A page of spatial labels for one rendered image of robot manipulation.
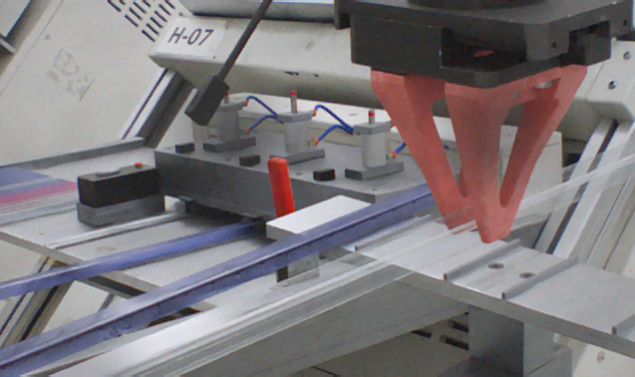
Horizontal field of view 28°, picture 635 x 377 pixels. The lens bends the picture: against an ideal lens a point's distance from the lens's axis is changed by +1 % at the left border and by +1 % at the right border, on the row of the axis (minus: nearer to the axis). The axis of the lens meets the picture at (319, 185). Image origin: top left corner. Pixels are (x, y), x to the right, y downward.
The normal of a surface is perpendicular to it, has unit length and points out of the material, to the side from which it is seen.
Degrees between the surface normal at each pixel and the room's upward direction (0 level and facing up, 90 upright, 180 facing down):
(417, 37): 136
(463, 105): 157
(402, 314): 90
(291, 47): 90
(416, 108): 88
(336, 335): 90
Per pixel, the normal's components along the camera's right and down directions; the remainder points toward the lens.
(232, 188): -0.77, 0.18
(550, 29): 0.71, 0.20
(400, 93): -0.64, 0.58
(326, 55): -0.60, -0.53
